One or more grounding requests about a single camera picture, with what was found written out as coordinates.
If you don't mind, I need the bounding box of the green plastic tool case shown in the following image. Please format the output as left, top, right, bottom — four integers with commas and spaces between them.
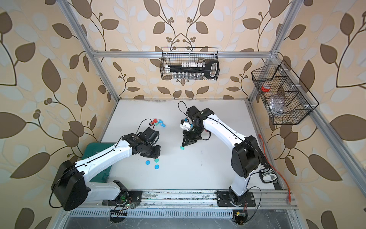
81, 142, 115, 183

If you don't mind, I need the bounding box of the orange cable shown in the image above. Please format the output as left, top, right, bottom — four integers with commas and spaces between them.
257, 134, 292, 204

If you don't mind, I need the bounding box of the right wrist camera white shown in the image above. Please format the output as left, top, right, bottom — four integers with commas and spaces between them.
180, 118, 193, 131

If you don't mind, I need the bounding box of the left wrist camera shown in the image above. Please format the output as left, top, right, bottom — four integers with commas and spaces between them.
143, 127, 160, 145

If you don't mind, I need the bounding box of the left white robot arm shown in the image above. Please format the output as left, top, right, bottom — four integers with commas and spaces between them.
51, 127, 161, 211

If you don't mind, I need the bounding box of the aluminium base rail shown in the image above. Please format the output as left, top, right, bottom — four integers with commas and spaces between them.
76, 188, 298, 210

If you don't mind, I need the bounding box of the black wire basket right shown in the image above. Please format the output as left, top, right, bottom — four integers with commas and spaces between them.
251, 60, 319, 125

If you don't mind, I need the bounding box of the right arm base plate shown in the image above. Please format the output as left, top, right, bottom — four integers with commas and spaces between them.
216, 190, 256, 208

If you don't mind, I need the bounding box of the socket rail tool black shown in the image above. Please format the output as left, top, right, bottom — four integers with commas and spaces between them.
160, 59, 220, 80

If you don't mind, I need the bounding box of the black wire basket back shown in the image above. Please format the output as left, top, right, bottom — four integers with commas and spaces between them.
160, 46, 220, 81

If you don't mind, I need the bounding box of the black wire basket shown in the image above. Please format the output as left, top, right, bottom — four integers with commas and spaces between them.
251, 60, 319, 125
160, 46, 220, 81

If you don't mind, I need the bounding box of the clear plastic bag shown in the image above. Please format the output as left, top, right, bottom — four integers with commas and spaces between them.
268, 94, 289, 115

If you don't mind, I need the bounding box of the small circuit board right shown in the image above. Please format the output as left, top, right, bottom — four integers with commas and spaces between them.
232, 210, 248, 226

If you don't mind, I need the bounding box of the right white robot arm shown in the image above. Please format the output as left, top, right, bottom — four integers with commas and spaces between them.
180, 106, 268, 198

